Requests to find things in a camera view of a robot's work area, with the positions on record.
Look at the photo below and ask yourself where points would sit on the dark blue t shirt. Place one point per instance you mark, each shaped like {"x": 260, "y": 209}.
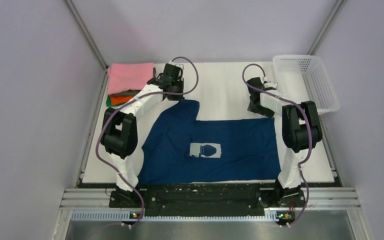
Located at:
{"x": 181, "y": 149}

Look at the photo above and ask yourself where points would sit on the white slotted cable duct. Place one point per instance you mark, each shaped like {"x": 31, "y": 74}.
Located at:
{"x": 128, "y": 216}

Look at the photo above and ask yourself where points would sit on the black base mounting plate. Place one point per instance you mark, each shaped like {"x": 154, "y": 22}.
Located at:
{"x": 207, "y": 199}

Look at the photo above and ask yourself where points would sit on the orange folded t shirt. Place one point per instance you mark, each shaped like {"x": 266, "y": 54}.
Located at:
{"x": 119, "y": 100}

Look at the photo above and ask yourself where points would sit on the green folded t shirt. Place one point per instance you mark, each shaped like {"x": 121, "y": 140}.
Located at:
{"x": 108, "y": 102}

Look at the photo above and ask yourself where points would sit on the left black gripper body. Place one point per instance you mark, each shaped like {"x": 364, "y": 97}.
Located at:
{"x": 179, "y": 85}

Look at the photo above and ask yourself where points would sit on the pink folded t shirt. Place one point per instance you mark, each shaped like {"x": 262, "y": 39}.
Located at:
{"x": 125, "y": 77}

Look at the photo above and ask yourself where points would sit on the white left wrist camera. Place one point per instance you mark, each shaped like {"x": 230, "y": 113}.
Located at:
{"x": 179, "y": 65}

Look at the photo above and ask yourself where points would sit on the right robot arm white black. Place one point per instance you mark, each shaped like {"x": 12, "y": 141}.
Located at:
{"x": 300, "y": 130}

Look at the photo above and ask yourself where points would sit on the white plastic basket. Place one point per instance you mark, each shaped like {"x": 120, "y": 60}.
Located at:
{"x": 306, "y": 77}

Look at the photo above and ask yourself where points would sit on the grey folded t shirt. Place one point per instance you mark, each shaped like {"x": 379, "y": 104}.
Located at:
{"x": 135, "y": 92}

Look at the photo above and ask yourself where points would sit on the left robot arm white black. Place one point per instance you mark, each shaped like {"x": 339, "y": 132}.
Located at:
{"x": 119, "y": 135}

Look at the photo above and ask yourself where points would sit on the aluminium frame rail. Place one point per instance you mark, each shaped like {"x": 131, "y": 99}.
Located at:
{"x": 320, "y": 198}

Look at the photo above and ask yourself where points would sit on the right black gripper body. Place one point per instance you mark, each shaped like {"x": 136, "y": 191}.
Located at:
{"x": 260, "y": 110}

